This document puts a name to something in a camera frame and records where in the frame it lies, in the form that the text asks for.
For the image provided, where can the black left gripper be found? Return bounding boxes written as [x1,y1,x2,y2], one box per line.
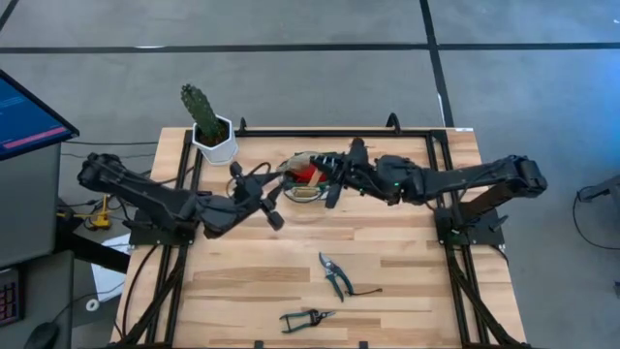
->
[233,170,287,232]

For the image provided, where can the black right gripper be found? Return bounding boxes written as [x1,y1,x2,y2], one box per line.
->
[309,150,384,210]

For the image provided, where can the red black gardening glove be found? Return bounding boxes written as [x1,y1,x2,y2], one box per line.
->
[290,162,330,185]

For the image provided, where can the cream green-trimmed gardening bag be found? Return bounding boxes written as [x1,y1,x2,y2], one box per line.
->
[279,149,350,204]

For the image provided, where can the green-handled bypass pruner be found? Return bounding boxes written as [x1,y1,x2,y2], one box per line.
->
[318,251,384,303]

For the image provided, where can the green-handled straight-blade shears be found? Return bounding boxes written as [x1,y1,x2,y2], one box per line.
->
[279,308,337,335]

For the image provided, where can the white hexagonal planter pot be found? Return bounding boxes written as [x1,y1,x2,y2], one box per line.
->
[191,114,240,167]

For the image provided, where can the green cactus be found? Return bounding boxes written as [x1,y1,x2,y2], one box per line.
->
[180,83,229,146]

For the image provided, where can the yellow clamp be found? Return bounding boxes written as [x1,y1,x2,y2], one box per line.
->
[56,193,113,232]

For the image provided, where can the white paper sheet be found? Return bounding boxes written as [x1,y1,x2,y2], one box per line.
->
[90,234,133,304]

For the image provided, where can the grey desk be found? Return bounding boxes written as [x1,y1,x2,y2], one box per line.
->
[0,143,74,349]

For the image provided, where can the monitor with blue screen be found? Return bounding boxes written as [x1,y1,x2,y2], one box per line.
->
[0,69,81,162]

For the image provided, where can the black computer mouse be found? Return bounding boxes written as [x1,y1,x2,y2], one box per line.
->
[22,320,61,349]

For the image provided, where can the grey stand foot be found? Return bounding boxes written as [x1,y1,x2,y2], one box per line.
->
[575,174,620,205]

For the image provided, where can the black keyboard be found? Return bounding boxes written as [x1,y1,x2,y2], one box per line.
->
[0,265,24,327]

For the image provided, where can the black aluminium table frame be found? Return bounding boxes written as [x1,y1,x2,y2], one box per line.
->
[108,111,534,349]

